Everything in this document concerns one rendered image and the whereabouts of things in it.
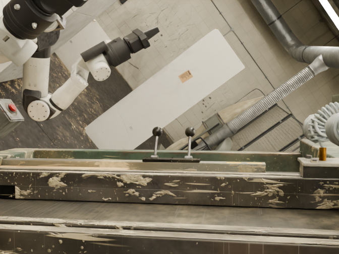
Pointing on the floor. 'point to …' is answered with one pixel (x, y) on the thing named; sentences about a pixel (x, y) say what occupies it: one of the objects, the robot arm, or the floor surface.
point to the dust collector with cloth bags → (215, 130)
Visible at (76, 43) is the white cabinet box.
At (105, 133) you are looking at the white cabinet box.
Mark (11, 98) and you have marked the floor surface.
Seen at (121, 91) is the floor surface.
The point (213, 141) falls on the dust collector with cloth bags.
